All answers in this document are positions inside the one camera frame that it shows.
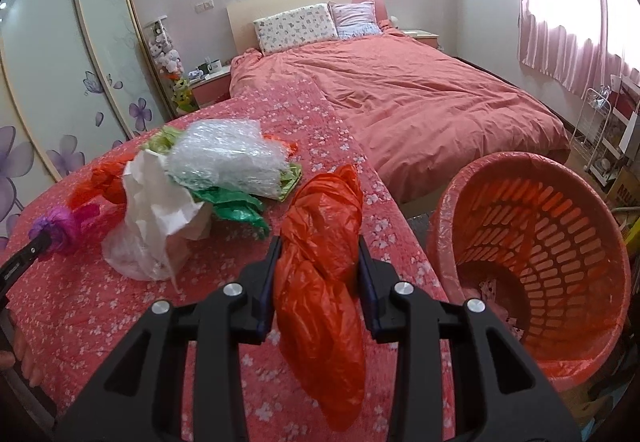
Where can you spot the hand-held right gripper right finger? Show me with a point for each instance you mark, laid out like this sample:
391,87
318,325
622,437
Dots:
367,294

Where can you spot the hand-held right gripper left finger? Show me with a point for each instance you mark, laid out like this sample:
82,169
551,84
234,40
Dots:
265,294

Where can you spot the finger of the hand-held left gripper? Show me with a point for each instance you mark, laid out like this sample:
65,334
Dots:
20,263

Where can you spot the red plastic bag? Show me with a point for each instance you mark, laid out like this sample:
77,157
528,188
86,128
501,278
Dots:
320,302

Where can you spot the purple plastic bag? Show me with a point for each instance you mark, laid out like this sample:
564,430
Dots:
57,227

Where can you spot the yellow-green plastic bag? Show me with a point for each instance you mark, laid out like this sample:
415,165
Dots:
290,178

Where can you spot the clear white plastic bag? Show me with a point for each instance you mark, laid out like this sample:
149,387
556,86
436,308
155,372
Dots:
225,157

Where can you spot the orange plastic laundry basket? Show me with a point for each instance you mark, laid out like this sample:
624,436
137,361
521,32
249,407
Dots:
550,232

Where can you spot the person's left hand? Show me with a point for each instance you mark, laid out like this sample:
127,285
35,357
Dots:
17,352

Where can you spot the green plastic bag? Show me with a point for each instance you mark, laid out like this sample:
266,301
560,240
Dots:
235,208

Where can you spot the red floral blanket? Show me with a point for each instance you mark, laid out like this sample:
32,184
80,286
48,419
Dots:
100,322

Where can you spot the translucent plastic bag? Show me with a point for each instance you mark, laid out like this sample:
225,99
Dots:
130,257

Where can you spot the orange plastic bag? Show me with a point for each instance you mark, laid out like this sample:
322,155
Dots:
280,145
100,182

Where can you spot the pink duvet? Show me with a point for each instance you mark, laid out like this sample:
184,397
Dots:
425,112

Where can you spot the flower print sliding wardrobe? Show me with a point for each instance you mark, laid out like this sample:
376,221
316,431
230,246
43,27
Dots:
50,72

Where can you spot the pink white nightstand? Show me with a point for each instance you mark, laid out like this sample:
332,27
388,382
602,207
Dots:
210,92
425,40

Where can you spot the white mug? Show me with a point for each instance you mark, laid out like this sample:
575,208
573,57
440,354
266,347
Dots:
215,66

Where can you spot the plush toy display tower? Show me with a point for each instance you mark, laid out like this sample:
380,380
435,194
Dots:
167,57

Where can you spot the white patterned pillow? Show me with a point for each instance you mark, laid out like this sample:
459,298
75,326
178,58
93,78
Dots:
295,27

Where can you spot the pink striped pillow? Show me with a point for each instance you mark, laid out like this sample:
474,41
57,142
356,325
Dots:
352,17

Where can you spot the cardboard box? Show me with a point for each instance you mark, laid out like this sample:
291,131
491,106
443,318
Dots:
625,187

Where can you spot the pink curtain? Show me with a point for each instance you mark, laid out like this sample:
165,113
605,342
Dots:
550,47

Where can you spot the white wall outlet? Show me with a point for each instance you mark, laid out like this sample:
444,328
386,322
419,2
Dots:
203,7

